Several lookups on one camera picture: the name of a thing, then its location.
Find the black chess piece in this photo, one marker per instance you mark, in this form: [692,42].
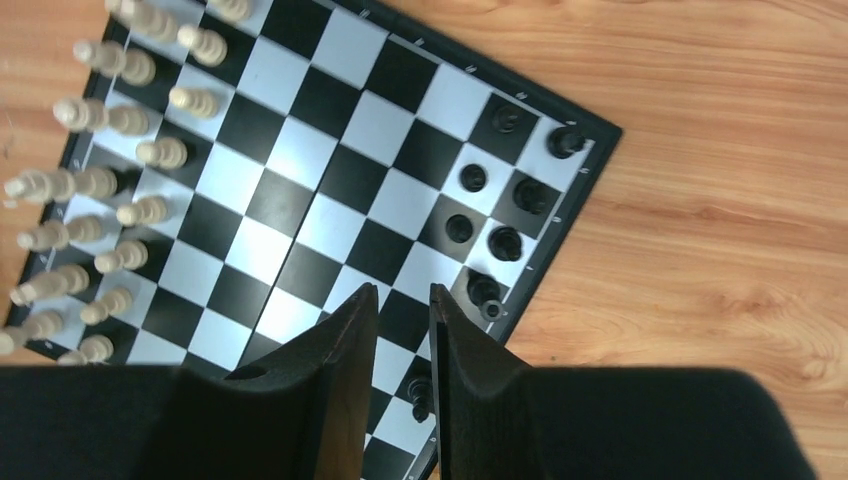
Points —
[459,228]
[505,244]
[507,118]
[530,196]
[420,395]
[473,178]
[564,141]
[485,293]

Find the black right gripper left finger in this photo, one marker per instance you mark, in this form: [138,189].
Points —
[299,412]

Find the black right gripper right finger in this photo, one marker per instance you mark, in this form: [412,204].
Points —
[500,418]

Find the white chess piece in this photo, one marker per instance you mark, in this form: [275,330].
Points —
[54,234]
[206,46]
[42,187]
[92,115]
[146,211]
[165,153]
[110,59]
[199,102]
[145,18]
[129,255]

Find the black and white chessboard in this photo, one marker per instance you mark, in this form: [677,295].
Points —
[333,160]

